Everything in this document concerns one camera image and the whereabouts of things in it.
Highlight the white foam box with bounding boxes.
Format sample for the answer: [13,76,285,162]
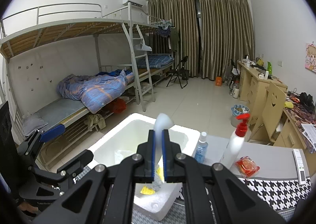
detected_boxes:
[88,113,200,222]

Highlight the white tissue wipe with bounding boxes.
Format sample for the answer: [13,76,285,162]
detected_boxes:
[153,113,174,187]

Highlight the operator hand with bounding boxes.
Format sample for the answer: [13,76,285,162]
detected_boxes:
[18,201,39,213]

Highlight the yellow foam net sleeve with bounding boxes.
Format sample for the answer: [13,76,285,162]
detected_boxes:
[140,166,165,195]

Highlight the blue spray bottle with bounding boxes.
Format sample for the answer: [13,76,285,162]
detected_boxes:
[194,131,208,164]

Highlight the blue plaid quilt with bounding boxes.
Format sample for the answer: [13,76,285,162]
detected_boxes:
[57,69,134,114]

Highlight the white metal bunk bed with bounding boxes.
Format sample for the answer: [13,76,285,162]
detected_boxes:
[1,4,172,168]

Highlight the white red pump bottle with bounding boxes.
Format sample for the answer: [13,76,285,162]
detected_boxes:
[220,113,250,169]

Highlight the orange snack packet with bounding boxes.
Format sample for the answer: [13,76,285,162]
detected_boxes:
[235,156,260,178]

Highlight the blue waste basket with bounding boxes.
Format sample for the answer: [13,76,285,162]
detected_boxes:
[230,104,250,127]

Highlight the black folding chair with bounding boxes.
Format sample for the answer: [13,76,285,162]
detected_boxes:
[166,56,189,89]

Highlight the houndstooth table cloth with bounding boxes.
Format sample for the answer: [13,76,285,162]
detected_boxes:
[131,176,313,223]

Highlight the white remote control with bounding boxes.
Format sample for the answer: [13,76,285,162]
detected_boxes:
[292,149,306,186]

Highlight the wooden desk with drawers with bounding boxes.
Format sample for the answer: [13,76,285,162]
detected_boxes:
[237,61,315,156]

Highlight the printed paper sheets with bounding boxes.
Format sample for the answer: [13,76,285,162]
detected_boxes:
[302,124,315,153]

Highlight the white air conditioner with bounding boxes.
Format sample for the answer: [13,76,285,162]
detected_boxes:
[122,0,144,8]

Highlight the brown window curtains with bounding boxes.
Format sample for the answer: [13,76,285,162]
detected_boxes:
[147,0,255,80]

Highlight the black headphones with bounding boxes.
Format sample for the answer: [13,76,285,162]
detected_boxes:
[299,92,314,109]

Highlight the anime wall poster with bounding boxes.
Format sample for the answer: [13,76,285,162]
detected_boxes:
[305,43,316,72]

